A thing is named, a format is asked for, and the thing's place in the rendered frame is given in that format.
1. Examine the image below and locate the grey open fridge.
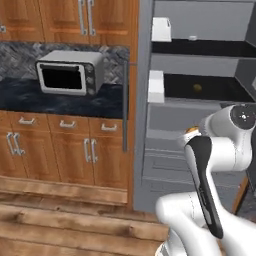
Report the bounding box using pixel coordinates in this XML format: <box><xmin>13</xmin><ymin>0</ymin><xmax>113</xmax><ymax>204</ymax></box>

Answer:
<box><xmin>133</xmin><ymin>0</ymin><xmax>256</xmax><ymax>214</ymax></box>

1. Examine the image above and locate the orange fruit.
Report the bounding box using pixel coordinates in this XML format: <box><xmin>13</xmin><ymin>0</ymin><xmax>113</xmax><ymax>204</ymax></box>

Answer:
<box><xmin>185</xmin><ymin>125</ymin><xmax>200</xmax><ymax>134</ymax></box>

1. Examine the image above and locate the wooden drawer front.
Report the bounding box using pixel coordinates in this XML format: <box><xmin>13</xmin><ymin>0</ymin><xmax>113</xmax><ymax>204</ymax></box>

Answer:
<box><xmin>87</xmin><ymin>116</ymin><xmax>125</xmax><ymax>139</ymax></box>
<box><xmin>47</xmin><ymin>113</ymin><xmax>91</xmax><ymax>136</ymax></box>
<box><xmin>5</xmin><ymin>111</ymin><xmax>52</xmax><ymax>133</ymax></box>

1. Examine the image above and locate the wooden base cupboard door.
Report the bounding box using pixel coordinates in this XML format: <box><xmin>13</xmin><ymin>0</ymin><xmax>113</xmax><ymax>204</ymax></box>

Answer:
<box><xmin>50</xmin><ymin>132</ymin><xmax>96</xmax><ymax>186</ymax></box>
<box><xmin>0</xmin><ymin>127</ymin><xmax>28</xmax><ymax>179</ymax></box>
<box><xmin>88</xmin><ymin>135</ymin><xmax>130</xmax><ymax>190</ymax></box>
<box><xmin>9</xmin><ymin>129</ymin><xmax>62</xmax><ymax>183</ymax></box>

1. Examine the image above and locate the silver toaster oven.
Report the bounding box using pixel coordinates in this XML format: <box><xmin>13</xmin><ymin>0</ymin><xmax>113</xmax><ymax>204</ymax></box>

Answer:
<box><xmin>35</xmin><ymin>50</ymin><xmax>105</xmax><ymax>97</ymax></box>

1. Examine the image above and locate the tall white carton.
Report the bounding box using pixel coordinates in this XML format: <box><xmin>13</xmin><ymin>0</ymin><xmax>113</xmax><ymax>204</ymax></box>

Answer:
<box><xmin>151</xmin><ymin>16</ymin><xmax>173</xmax><ymax>43</ymax></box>

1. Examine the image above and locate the silver drawer handle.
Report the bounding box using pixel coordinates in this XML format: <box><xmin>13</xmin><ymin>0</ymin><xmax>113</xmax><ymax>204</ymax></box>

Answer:
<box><xmin>100</xmin><ymin>123</ymin><xmax>118</xmax><ymax>132</ymax></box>
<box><xmin>59</xmin><ymin>119</ymin><xmax>77</xmax><ymax>129</ymax></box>
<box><xmin>18</xmin><ymin>116</ymin><xmax>36</xmax><ymax>126</ymax></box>

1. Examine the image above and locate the long grey fridge handle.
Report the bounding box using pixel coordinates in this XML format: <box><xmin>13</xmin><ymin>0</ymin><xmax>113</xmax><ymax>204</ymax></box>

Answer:
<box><xmin>122</xmin><ymin>60</ymin><xmax>130</xmax><ymax>153</ymax></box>

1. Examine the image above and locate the silver base cupboard handle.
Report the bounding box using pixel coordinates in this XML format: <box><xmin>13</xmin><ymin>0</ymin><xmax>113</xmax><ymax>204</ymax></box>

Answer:
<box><xmin>6</xmin><ymin>131</ymin><xmax>16</xmax><ymax>156</ymax></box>
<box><xmin>90</xmin><ymin>138</ymin><xmax>99</xmax><ymax>164</ymax></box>
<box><xmin>83</xmin><ymin>137</ymin><xmax>92</xmax><ymax>164</ymax></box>
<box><xmin>13</xmin><ymin>132</ymin><xmax>26</xmax><ymax>156</ymax></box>

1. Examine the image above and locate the wooden wall cupboard door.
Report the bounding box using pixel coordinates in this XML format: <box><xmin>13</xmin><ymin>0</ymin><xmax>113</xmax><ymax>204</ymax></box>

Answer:
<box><xmin>0</xmin><ymin>0</ymin><xmax>45</xmax><ymax>43</ymax></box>
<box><xmin>87</xmin><ymin>0</ymin><xmax>140</xmax><ymax>47</ymax></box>
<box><xmin>37</xmin><ymin>0</ymin><xmax>91</xmax><ymax>45</ymax></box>

